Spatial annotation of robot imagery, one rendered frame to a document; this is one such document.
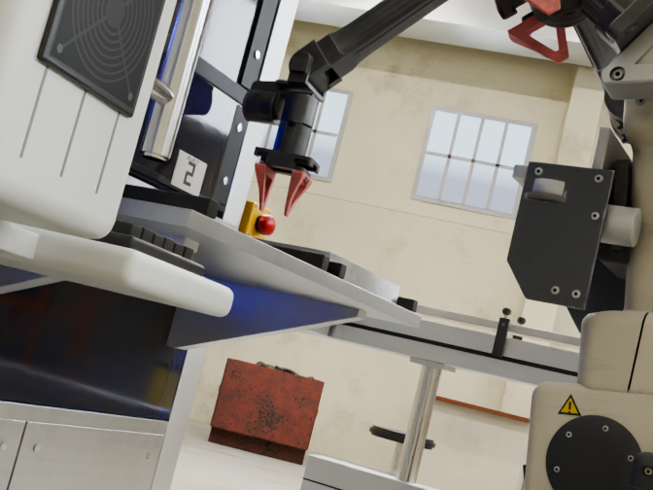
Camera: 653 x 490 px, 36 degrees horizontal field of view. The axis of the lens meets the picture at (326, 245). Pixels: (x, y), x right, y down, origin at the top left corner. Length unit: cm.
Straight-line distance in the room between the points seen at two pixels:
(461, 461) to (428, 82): 459
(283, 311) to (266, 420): 668
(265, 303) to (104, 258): 89
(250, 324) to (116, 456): 31
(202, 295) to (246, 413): 744
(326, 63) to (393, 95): 888
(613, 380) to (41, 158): 70
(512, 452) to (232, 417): 236
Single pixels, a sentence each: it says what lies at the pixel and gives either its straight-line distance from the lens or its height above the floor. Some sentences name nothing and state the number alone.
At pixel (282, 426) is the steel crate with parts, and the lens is 833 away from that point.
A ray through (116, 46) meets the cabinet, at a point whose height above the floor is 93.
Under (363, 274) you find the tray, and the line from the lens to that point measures 152.
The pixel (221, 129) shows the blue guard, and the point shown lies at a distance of 180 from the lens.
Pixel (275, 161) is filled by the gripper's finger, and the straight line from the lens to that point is 168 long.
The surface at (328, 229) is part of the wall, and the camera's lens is 1034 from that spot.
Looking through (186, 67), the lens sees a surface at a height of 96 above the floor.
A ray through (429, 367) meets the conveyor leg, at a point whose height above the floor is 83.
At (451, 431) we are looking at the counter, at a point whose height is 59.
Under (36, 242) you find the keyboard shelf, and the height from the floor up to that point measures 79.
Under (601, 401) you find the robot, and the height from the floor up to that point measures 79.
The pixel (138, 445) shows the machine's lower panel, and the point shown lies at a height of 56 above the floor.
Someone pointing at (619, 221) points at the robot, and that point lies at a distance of 117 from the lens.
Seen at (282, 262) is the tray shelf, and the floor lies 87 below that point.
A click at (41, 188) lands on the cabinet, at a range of 68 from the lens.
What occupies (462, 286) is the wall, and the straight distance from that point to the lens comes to 1003.
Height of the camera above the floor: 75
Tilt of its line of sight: 7 degrees up
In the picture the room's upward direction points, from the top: 14 degrees clockwise
